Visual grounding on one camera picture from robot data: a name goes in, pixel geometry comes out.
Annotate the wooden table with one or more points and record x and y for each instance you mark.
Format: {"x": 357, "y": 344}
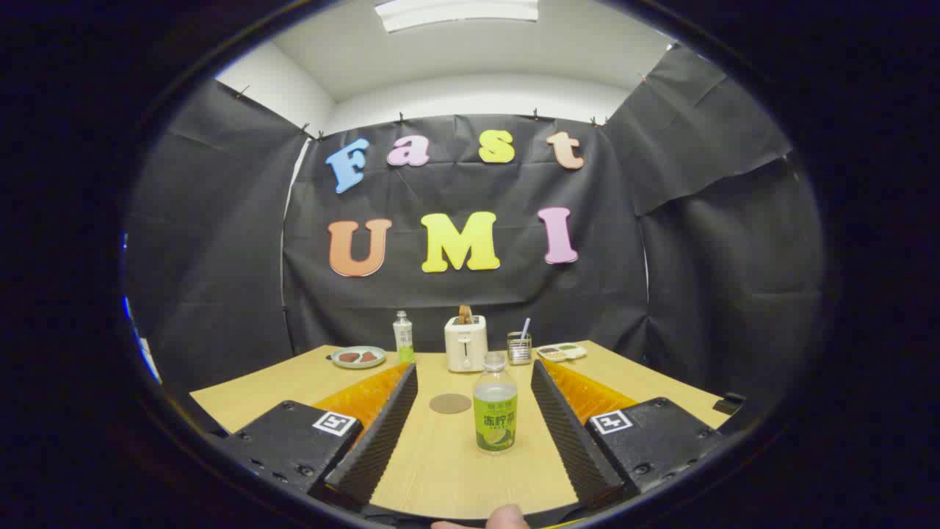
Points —
{"x": 455, "y": 474}

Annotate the small black object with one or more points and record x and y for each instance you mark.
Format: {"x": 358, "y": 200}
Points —
{"x": 729, "y": 404}

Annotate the brown toast slice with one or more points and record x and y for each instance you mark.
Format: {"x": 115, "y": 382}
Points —
{"x": 465, "y": 314}

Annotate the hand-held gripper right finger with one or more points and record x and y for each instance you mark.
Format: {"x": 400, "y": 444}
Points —
{"x": 569, "y": 441}

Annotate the grey round plate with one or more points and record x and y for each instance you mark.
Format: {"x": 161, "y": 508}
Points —
{"x": 358, "y": 364}

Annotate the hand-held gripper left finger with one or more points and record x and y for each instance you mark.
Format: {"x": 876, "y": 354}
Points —
{"x": 382, "y": 441}

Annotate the round brown coaster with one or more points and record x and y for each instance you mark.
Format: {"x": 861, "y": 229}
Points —
{"x": 450, "y": 403}

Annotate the tall white green bottle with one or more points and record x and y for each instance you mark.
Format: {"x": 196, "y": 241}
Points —
{"x": 403, "y": 338}

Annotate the green label juice bottle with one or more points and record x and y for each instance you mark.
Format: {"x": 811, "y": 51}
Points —
{"x": 495, "y": 420}

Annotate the white toaster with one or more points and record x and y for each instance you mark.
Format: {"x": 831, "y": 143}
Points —
{"x": 465, "y": 349}

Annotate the ceiling light panel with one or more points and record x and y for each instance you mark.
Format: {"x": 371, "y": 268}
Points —
{"x": 455, "y": 13}

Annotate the white divided sauce tray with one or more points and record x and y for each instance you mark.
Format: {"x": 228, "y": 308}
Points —
{"x": 562, "y": 352}

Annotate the pale straw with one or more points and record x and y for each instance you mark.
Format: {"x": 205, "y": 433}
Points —
{"x": 525, "y": 327}

